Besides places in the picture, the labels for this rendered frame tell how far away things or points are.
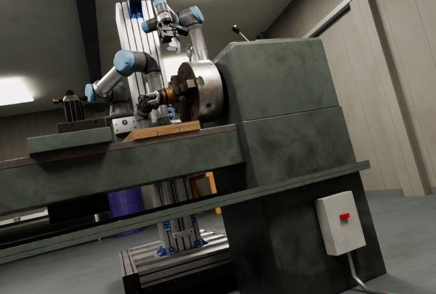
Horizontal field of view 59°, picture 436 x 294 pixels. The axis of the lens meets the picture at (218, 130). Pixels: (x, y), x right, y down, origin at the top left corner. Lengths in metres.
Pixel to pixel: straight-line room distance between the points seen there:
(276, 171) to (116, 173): 0.71
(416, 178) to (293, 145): 2.90
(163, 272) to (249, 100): 1.13
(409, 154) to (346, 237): 2.81
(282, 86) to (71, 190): 1.07
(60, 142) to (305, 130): 1.11
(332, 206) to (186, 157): 0.71
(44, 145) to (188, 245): 1.45
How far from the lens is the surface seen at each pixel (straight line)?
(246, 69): 1.86
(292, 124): 1.90
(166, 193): 2.59
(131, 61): 2.15
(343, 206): 1.92
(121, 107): 2.52
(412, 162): 4.63
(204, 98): 1.80
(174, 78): 1.99
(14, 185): 1.59
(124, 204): 8.00
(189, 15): 2.68
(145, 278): 2.36
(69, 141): 1.54
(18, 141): 9.72
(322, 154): 1.97
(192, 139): 1.71
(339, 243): 1.89
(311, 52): 2.11
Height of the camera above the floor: 0.62
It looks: 7 degrees up
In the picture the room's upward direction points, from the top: 13 degrees counter-clockwise
